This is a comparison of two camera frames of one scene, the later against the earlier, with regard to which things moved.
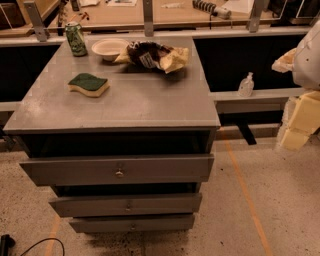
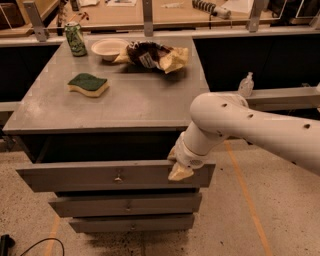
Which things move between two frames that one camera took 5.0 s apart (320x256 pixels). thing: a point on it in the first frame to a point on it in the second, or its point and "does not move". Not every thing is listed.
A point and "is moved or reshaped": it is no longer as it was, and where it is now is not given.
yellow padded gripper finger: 285,62 to 186,158
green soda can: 76,39 does not move
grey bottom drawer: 132,222 does not move
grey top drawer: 71,170 is moved or reshaped
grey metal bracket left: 37,22 does not move
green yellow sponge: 88,84 does not move
